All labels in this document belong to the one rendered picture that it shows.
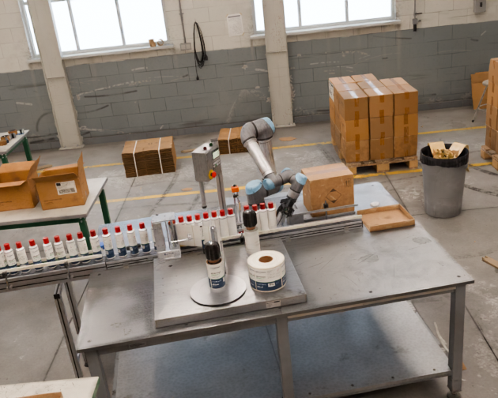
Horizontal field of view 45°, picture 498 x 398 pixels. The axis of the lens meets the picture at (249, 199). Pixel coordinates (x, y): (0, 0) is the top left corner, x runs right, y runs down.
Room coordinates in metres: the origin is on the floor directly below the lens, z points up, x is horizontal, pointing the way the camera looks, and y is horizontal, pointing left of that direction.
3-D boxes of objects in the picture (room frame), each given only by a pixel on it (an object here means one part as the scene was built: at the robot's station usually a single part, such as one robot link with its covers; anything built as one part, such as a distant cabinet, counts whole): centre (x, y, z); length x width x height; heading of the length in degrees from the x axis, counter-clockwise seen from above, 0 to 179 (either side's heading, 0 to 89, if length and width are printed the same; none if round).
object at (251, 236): (3.19, 0.01, 1.03); 0.09 x 0.09 x 0.30
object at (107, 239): (3.37, 0.90, 0.98); 0.05 x 0.05 x 0.20
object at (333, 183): (3.82, -0.54, 0.99); 0.30 x 0.24 x 0.27; 97
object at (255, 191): (3.79, -0.05, 1.05); 0.13 x 0.12 x 0.14; 115
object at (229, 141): (7.94, 0.00, 0.11); 0.65 x 0.54 x 0.22; 85
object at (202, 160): (3.53, 0.23, 1.38); 0.17 x 0.10 x 0.19; 151
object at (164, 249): (3.32, 0.53, 1.01); 0.14 x 0.13 x 0.26; 96
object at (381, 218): (3.57, -0.88, 0.85); 0.30 x 0.26 x 0.04; 96
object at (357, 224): (3.46, 0.11, 0.85); 1.65 x 0.11 x 0.05; 96
